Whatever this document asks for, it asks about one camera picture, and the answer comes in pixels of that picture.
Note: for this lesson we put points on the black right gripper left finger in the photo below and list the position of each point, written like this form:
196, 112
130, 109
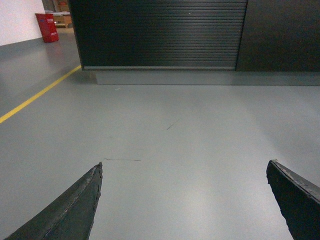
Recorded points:
70, 216

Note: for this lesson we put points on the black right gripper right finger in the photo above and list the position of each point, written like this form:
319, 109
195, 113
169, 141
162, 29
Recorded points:
298, 200

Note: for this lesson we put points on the black checkout counter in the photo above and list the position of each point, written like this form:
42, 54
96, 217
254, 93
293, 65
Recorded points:
199, 42

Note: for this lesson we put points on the red box on floor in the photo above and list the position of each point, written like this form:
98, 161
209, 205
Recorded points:
47, 27

